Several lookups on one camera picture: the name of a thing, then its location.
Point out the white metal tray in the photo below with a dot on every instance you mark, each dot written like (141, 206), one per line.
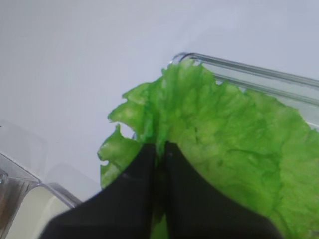
(40, 204)

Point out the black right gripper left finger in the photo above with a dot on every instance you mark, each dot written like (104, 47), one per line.
(122, 210)

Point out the clear lettuce cheese container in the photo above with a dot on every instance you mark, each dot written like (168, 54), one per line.
(299, 92)

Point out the green lettuce leaf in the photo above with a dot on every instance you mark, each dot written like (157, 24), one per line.
(254, 149)

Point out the clear meat tomato container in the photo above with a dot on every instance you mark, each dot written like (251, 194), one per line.
(15, 182)

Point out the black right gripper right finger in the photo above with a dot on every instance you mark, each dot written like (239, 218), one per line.
(196, 210)

